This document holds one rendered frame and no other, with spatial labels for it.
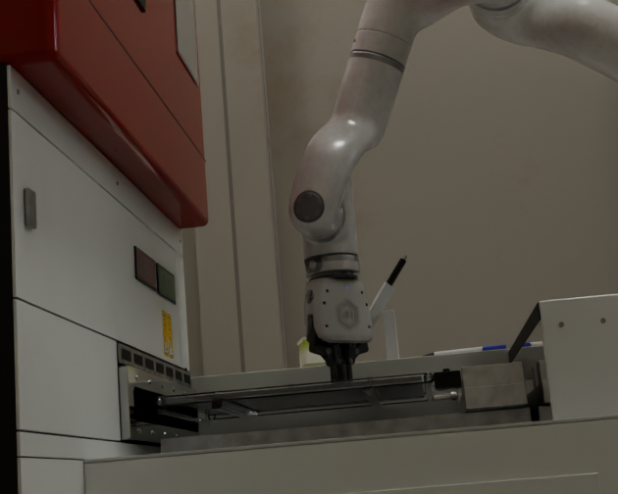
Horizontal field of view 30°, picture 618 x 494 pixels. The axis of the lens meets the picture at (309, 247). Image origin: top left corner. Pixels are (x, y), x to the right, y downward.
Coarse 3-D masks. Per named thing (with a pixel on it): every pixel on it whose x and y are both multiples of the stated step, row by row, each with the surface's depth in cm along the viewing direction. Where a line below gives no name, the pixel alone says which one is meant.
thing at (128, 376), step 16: (128, 368) 147; (128, 384) 146; (144, 384) 155; (160, 384) 164; (176, 384) 174; (128, 400) 146; (128, 416) 146; (192, 416) 188; (128, 432) 145; (144, 432) 152; (160, 432) 161; (176, 432) 171; (192, 432) 183
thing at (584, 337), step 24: (552, 312) 132; (576, 312) 132; (600, 312) 131; (552, 336) 131; (576, 336) 131; (600, 336) 131; (552, 360) 131; (576, 360) 131; (600, 360) 130; (552, 384) 130; (576, 384) 130; (600, 384) 130; (552, 408) 130; (576, 408) 129; (600, 408) 129
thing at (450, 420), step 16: (432, 416) 152; (448, 416) 151; (464, 416) 151; (480, 416) 151; (496, 416) 151; (512, 416) 151; (528, 416) 150; (240, 432) 154; (256, 432) 154; (272, 432) 154; (288, 432) 153; (304, 432) 153; (320, 432) 153; (336, 432) 153; (352, 432) 152; (368, 432) 152; (384, 432) 152; (400, 432) 152; (176, 448) 155; (192, 448) 154; (208, 448) 154
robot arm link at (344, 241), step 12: (348, 192) 175; (348, 204) 175; (348, 216) 173; (348, 228) 173; (312, 240) 172; (324, 240) 172; (336, 240) 172; (348, 240) 173; (312, 252) 173; (324, 252) 172; (336, 252) 172; (348, 252) 172
